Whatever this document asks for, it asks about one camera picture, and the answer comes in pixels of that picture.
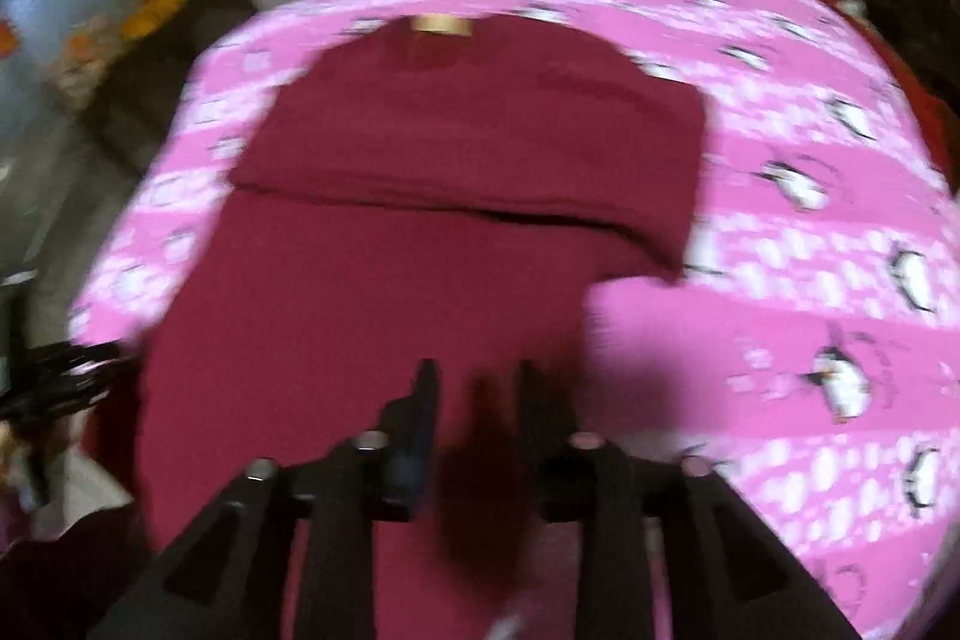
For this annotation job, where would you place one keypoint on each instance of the maroon sweater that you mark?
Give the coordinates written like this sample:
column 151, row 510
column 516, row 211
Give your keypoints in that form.
column 450, row 145

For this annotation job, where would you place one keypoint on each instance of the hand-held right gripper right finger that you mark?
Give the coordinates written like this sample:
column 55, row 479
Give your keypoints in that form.
column 536, row 430

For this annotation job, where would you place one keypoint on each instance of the pink penguin print bed sheet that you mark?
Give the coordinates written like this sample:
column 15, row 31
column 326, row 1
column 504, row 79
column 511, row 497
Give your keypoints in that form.
column 750, row 347

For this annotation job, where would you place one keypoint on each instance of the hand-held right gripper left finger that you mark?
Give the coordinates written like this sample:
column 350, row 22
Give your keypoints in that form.
column 409, row 460

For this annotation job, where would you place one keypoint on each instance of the dark wooden table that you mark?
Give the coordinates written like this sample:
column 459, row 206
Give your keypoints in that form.
column 187, row 33

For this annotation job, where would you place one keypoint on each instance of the yellow basin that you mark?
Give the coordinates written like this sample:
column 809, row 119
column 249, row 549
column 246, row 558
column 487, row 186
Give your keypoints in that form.
column 154, row 10

